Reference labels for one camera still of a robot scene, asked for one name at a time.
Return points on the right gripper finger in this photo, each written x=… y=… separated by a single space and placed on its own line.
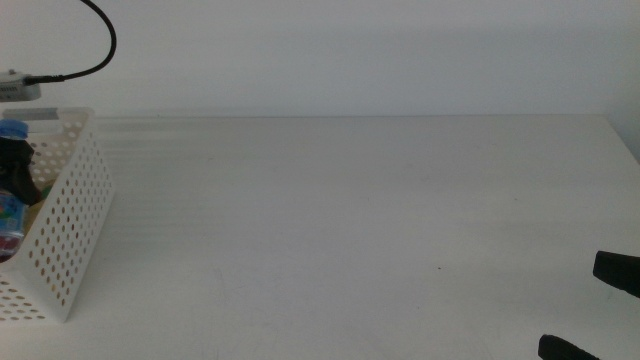
x=620 y=272
x=560 y=350

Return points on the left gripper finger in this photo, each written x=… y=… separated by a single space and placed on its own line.
x=15 y=165

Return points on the blue-capped water bottle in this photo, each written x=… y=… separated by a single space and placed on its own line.
x=12 y=220

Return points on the white perforated plastic basket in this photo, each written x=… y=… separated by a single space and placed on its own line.
x=70 y=225

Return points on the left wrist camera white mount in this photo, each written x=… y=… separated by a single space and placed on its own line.
x=17 y=87

